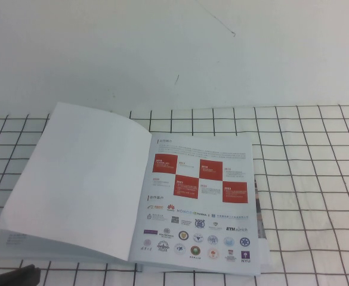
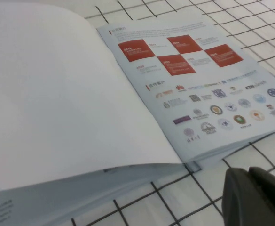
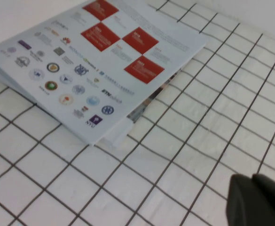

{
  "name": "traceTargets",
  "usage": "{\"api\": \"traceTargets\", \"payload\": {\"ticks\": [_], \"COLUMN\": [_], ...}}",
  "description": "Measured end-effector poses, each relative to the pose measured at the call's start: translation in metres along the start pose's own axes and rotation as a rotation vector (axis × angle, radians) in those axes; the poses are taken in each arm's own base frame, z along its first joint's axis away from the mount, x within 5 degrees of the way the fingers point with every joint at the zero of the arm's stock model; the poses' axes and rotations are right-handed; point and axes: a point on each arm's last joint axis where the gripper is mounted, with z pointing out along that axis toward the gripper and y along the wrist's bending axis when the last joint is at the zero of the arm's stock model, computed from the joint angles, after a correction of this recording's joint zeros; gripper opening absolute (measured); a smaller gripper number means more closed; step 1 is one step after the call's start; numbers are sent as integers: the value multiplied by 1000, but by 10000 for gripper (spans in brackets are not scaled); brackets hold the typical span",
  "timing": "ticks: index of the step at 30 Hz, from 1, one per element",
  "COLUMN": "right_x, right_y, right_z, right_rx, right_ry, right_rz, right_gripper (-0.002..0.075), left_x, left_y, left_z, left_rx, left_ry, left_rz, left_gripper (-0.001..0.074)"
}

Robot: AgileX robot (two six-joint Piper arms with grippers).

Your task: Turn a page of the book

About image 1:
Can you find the AgileX robotics brochure book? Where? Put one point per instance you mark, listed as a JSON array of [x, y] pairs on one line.
[[87, 178]]

